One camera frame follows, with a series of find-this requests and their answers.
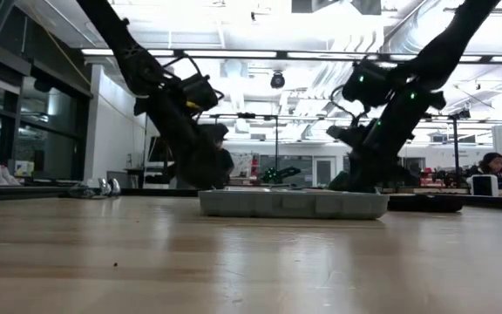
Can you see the white box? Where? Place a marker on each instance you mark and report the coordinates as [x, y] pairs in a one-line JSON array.
[[484, 185]]

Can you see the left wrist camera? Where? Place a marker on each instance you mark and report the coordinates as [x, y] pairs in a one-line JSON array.
[[214, 133]]

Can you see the black metal rig frame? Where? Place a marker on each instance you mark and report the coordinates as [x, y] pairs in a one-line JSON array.
[[495, 201]]

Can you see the grey plastic tool case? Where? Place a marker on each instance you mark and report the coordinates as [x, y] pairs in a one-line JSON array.
[[294, 205]]

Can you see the small white carton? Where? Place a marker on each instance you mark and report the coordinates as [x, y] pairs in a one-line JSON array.
[[24, 168]]

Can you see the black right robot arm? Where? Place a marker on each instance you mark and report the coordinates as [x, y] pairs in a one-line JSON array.
[[451, 39]]

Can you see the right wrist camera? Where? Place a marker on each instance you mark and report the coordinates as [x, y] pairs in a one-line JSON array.
[[344, 135]]

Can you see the cluttered background workbench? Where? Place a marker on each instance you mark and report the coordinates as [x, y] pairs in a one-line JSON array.
[[434, 179]]

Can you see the black background desk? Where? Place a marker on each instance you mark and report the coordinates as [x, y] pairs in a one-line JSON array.
[[146, 179]]

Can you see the black computer monitor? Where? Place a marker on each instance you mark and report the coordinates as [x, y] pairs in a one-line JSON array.
[[155, 150]]

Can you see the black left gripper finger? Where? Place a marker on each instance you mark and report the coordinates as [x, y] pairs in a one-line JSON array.
[[194, 174], [214, 172]]

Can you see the black background robot arm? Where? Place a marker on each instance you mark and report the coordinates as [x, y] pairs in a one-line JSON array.
[[283, 173]]

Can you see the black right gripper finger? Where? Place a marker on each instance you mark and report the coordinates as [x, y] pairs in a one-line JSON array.
[[364, 176], [397, 174]]

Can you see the black ceiling dome camera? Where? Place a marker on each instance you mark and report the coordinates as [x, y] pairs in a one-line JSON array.
[[277, 80]]

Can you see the white printed poster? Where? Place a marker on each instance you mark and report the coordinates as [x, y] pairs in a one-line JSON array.
[[244, 165]]

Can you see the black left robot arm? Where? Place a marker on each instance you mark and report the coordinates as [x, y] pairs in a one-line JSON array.
[[120, 39]]

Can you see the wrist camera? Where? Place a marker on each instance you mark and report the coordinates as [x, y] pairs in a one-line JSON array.
[[344, 135], [214, 133]]

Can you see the white glass door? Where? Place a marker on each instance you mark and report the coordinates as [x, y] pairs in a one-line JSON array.
[[323, 172]]

